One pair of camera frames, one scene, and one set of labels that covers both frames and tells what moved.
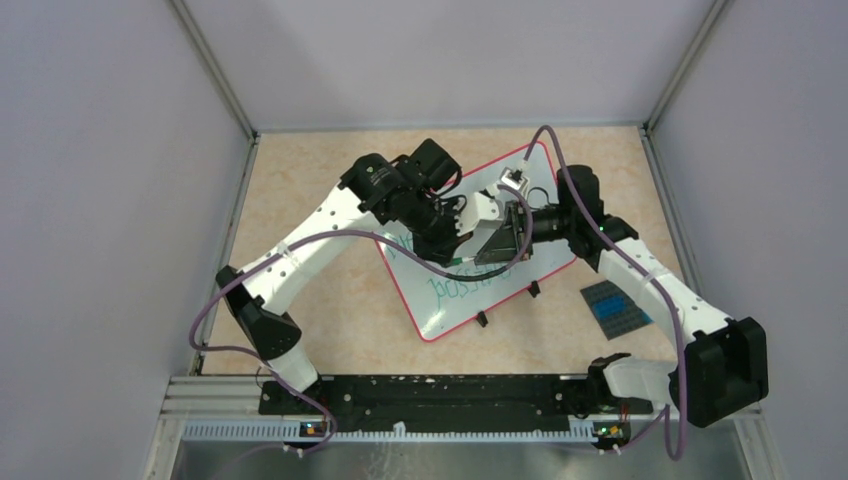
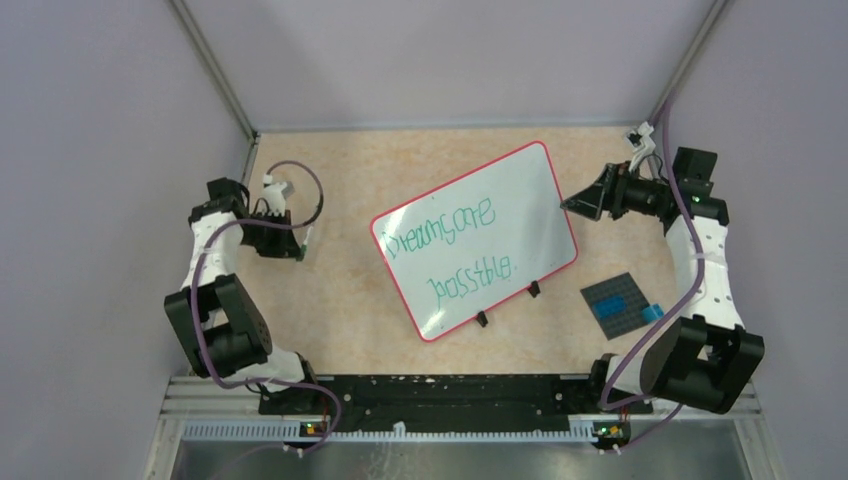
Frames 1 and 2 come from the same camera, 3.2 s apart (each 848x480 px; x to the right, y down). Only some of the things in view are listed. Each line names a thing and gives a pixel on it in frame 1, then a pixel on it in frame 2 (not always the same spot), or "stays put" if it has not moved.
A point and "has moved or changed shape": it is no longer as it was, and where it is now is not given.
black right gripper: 505,245 to 615,178
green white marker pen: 460,260 has moved or changed shape
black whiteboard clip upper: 534,290 stays put
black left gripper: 444,249 to 285,245
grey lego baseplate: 633,317 stays put
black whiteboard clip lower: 482,319 stays put
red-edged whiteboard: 435,301 stays put
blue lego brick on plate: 610,306 stays put
